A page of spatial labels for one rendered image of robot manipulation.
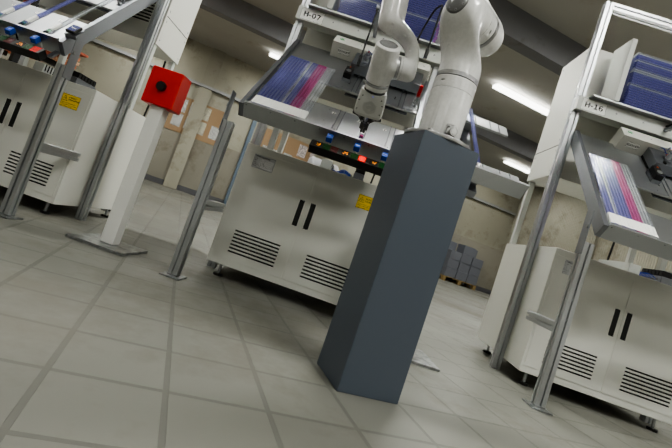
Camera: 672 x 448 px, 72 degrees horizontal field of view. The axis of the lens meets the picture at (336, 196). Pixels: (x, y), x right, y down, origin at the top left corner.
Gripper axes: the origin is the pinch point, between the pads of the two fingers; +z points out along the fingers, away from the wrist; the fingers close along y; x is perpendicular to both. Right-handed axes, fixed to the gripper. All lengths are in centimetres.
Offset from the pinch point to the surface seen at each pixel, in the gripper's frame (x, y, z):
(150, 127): 1, -86, 33
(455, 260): 739, 298, 735
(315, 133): 3.1, -17.2, 11.6
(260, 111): 3.3, -40.2, 10.1
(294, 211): 3, -19, 55
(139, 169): -12, -84, 46
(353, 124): 15.7, -4.9, 10.0
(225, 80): 769, -372, 457
